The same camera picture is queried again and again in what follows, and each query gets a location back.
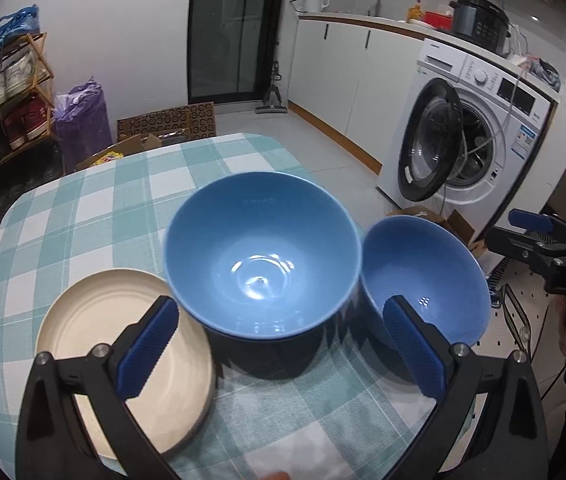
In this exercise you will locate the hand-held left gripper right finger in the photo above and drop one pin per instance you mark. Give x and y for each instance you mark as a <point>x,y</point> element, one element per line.
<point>415,350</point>

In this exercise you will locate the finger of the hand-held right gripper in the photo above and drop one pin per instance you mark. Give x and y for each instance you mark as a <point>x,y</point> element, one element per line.
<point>513,246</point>
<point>528,220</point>

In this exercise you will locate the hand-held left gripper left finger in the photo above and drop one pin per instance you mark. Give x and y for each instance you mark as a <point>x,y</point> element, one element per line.
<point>148,350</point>

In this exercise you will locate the cream speckled plate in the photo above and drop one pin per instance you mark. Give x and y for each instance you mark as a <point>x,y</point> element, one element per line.
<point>113,310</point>

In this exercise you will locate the blue bowl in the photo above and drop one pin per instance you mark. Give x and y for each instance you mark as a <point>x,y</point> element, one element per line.
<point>263,240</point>
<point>428,270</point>

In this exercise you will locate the person's left hand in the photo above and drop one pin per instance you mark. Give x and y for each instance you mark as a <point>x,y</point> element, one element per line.
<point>275,476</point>

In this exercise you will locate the white washing machine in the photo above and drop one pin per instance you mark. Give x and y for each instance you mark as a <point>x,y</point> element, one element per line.
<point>513,110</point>

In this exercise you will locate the teal checkered tablecloth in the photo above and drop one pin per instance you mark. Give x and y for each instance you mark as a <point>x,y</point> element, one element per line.
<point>113,210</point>

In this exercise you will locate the crumpled dark cloth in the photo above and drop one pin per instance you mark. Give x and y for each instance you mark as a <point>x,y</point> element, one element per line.
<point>545,72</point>

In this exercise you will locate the yellow snack packet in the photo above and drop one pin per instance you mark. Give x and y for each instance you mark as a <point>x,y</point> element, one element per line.
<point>108,156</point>

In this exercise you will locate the black pressure cooker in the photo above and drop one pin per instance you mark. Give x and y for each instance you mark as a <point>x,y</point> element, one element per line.
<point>478,22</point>

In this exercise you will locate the open plain cardboard box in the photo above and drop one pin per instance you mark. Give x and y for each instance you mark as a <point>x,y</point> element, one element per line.
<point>138,144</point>

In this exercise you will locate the red pot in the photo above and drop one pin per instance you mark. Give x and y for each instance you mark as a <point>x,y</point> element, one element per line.
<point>438,20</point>

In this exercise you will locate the patterned cardboard box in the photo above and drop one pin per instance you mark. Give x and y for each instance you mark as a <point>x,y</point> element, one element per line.
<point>163,120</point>

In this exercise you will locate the purple plastic bag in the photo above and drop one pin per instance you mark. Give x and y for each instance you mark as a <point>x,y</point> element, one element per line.
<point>83,125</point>

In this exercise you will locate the yellow bottle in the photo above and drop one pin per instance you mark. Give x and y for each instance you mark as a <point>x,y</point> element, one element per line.
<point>415,11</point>

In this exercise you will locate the white kitchen base cabinets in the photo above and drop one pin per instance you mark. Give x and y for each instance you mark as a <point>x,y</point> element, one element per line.
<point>333,70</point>

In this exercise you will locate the wooden shoe rack with shoes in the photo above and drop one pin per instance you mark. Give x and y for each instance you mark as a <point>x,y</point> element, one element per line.
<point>28,120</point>

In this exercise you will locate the chrome kitchen faucet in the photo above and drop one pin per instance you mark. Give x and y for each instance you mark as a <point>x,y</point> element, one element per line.
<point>377,2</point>

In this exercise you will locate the grey stick vacuum cleaner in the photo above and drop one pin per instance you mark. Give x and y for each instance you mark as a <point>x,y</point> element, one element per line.
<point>273,100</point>

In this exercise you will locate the black-framed glass door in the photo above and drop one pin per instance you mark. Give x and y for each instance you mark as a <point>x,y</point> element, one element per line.
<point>233,25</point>

